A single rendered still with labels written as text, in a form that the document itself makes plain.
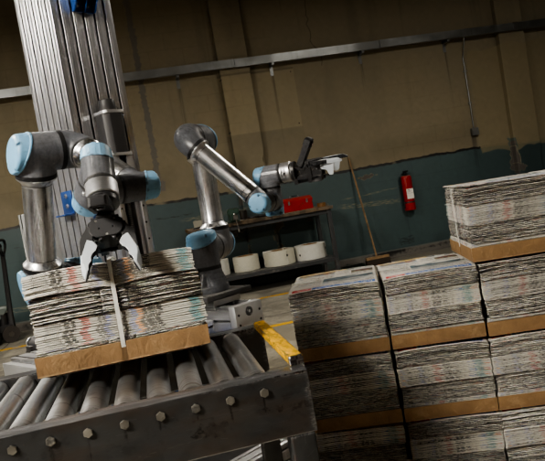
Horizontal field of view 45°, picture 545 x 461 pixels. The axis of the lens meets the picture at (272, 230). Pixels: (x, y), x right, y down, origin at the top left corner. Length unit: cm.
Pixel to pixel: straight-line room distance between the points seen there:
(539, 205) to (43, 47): 175
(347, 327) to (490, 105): 807
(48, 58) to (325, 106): 676
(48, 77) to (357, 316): 137
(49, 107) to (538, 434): 197
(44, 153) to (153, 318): 69
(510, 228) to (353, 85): 722
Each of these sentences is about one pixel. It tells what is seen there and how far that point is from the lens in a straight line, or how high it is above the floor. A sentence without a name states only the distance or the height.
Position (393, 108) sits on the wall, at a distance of 930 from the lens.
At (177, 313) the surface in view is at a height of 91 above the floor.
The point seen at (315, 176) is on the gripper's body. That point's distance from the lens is 242.
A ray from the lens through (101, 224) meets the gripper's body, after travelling 146.
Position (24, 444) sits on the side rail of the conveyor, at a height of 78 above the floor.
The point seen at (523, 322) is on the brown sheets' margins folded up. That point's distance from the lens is 211.
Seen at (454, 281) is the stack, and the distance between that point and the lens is 205.
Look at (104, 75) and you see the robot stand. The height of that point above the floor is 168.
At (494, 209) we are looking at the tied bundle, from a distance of 206.
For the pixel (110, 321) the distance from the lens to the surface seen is 148.
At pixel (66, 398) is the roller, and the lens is 144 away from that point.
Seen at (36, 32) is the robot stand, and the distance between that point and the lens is 258.
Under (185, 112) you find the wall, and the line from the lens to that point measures 867.
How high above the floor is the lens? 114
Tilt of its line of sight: 3 degrees down
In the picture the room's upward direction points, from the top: 10 degrees counter-clockwise
